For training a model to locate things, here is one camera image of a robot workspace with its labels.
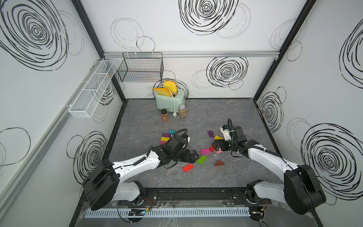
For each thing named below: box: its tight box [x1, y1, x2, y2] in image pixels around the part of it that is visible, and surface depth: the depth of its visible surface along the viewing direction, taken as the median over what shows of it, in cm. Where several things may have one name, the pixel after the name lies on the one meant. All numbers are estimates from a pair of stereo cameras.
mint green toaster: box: [155, 88, 186, 114], surface depth 104 cm
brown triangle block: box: [214, 159, 225, 167], surface depth 86 cm
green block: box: [197, 154, 207, 165], surface depth 88 cm
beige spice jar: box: [178, 104, 187, 119], surface depth 104 cm
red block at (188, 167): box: [182, 163, 194, 173], surface depth 86 cm
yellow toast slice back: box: [163, 80, 178, 94], surface depth 103 cm
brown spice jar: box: [161, 113, 169, 122], surface depth 104 cm
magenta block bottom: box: [200, 148, 211, 155], surface depth 93 cm
